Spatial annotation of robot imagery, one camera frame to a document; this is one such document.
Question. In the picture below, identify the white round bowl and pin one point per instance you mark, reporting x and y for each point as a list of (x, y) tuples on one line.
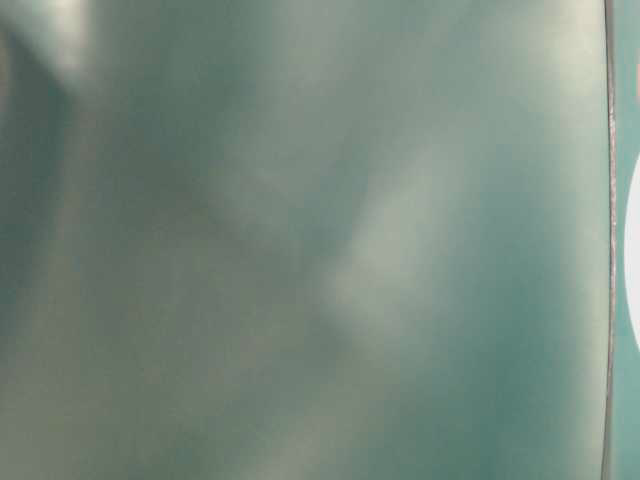
[(632, 253)]

